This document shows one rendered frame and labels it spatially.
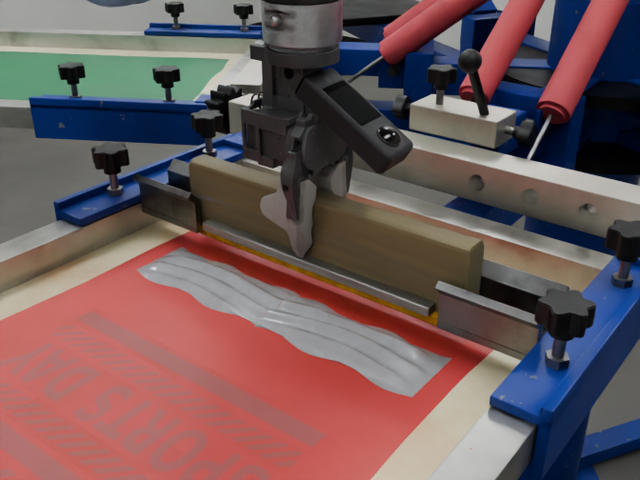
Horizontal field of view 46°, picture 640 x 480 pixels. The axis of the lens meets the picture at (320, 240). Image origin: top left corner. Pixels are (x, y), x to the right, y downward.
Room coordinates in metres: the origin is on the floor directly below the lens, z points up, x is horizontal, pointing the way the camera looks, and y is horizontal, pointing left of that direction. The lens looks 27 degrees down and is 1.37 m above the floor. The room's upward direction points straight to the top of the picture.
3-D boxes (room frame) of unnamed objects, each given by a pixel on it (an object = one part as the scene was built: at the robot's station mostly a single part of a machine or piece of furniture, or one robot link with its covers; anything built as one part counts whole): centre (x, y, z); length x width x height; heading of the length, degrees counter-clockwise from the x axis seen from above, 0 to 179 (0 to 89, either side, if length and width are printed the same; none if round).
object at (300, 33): (0.72, 0.02, 1.23); 0.08 x 0.08 x 0.05
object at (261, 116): (0.72, 0.02, 1.15); 0.09 x 0.08 x 0.12; 52
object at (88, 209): (0.90, 0.20, 0.98); 0.30 x 0.05 x 0.07; 142
